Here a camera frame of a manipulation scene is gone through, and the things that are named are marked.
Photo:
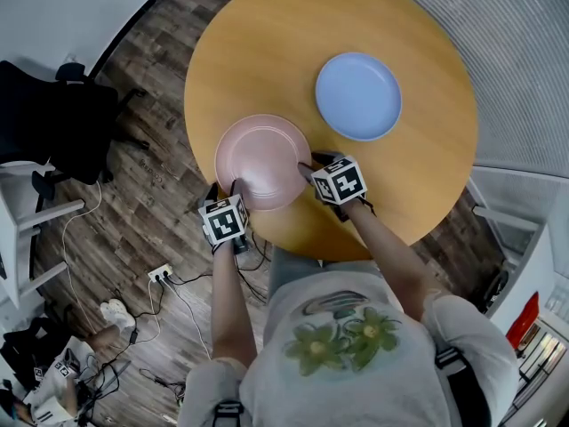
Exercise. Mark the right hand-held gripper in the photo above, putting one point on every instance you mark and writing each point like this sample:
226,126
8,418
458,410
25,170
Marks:
342,182

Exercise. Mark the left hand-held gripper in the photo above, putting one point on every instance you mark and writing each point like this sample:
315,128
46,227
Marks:
222,223

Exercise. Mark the pink big plate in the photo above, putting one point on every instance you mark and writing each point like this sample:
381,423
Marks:
262,163

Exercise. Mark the blue big plate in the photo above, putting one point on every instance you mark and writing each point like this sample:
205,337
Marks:
358,94

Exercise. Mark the person's left forearm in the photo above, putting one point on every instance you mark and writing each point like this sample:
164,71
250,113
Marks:
233,305

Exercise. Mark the person's right forearm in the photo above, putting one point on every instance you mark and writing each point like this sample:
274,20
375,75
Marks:
391,256

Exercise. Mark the white power strip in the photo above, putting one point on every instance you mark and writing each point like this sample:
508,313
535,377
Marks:
160,273

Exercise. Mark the black office chair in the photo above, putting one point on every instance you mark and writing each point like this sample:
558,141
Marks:
53,123

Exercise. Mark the grey metal door bar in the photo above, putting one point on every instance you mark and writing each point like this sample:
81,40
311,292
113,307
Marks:
507,218

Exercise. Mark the round wooden table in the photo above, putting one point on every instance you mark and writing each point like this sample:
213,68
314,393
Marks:
511,60

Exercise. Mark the person's grey flower-print shirt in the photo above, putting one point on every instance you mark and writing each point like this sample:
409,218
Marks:
355,394

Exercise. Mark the black bag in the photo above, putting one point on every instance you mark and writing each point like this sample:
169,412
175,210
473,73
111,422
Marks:
31,349

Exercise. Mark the red hanging cloth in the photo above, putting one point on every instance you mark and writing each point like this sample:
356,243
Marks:
523,320

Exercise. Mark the white desk frame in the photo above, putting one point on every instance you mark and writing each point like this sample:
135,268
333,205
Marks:
26,220

